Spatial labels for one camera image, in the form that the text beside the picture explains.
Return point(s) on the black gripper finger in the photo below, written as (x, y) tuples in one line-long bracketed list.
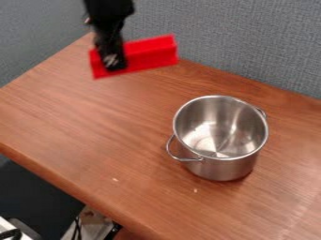
[(109, 44)]

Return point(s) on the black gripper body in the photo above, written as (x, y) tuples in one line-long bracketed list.
[(107, 16)]

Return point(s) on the red rectangular block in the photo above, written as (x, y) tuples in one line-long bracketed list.
[(148, 53)]

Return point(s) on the metal pot with handles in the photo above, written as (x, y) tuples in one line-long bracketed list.
[(220, 132)]

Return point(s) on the white object bottom left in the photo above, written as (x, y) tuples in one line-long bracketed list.
[(10, 232)]

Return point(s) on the metal table leg frame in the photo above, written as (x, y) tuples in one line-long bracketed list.
[(93, 226)]

